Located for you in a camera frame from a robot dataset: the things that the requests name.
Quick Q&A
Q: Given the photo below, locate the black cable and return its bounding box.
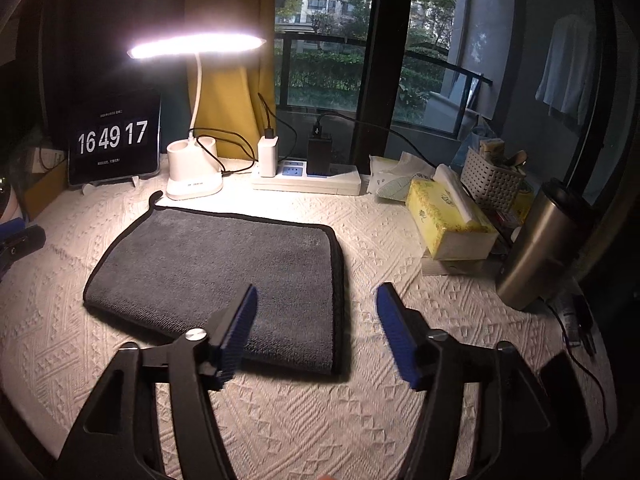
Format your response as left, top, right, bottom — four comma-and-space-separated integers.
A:
188, 127, 260, 178
318, 112, 473, 196

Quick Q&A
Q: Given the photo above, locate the white tablet stand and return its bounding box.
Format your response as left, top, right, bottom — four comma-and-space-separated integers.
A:
81, 175, 142, 195

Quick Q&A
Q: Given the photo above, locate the tablet showing clock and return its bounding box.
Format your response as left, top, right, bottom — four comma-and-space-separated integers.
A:
67, 88, 163, 187

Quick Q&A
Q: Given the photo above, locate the stainless steel tumbler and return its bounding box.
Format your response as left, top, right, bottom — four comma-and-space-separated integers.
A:
495, 178, 598, 312

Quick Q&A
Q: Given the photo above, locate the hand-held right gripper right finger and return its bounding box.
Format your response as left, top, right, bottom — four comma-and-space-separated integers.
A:
375, 283, 582, 480

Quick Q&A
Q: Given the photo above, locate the yellow tissue box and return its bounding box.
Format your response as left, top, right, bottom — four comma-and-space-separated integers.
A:
405, 165, 500, 262

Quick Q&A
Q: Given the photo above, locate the black charger plug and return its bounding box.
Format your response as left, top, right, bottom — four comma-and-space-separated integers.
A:
307, 124, 333, 179

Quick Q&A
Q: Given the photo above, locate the white power strip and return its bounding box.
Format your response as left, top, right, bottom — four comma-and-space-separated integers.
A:
251, 159, 362, 197

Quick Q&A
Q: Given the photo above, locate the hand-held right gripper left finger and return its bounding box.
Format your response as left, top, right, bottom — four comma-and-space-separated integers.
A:
56, 284, 259, 480

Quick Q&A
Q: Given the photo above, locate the grey towel with black trim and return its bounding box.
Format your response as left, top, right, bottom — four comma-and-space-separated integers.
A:
82, 191, 347, 377

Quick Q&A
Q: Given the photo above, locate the yellow curtain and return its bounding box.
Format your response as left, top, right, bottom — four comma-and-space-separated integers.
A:
186, 0, 277, 161

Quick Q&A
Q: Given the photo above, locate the white textured tablecloth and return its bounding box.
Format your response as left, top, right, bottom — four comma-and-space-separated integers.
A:
0, 156, 618, 480

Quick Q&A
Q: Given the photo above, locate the white hanging shirt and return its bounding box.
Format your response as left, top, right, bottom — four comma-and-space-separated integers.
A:
535, 14, 601, 128

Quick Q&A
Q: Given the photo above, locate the white plastic basket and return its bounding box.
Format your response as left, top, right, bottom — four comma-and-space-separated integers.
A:
460, 147, 528, 214

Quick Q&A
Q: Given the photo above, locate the white desk lamp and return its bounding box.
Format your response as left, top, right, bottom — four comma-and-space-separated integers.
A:
126, 29, 268, 202

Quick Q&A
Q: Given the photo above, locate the white tissue pack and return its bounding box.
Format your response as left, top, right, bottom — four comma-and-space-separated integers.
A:
367, 151, 433, 204

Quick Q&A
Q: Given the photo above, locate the cardboard box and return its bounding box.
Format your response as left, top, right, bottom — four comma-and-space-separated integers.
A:
20, 146, 70, 221

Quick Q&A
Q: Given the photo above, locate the white charger plug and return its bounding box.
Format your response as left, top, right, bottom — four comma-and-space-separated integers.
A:
257, 135, 278, 179

